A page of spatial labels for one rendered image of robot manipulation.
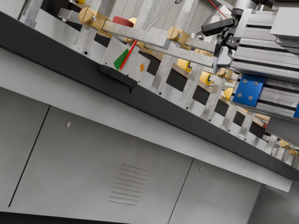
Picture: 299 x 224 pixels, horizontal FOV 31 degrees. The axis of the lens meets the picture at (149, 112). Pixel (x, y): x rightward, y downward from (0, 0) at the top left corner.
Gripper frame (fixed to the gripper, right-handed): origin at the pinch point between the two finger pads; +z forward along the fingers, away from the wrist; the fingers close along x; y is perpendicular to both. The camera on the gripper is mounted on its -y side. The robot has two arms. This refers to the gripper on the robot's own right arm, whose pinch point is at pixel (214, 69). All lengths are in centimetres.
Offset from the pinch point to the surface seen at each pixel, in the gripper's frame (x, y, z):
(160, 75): 19.3, -30.6, 5.2
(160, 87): 20.4, -29.2, 9.5
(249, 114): 119, -31, -2
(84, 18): -33.5, -30.6, 2.0
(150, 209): 91, -51, 64
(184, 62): 71, -53, -11
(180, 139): 56, -31, 25
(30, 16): -55, -29, 10
